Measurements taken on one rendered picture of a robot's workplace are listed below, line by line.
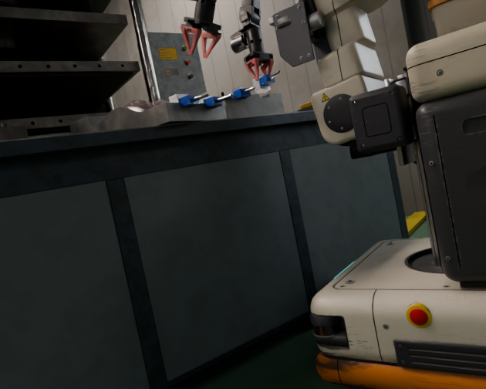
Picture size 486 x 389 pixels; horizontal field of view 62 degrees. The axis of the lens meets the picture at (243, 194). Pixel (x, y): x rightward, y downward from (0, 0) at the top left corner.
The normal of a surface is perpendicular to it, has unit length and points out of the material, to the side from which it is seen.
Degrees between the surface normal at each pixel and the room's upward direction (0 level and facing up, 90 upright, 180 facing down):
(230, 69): 90
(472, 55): 90
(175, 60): 90
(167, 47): 90
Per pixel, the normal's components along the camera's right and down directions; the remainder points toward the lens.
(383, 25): -0.57, 0.15
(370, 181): 0.57, -0.07
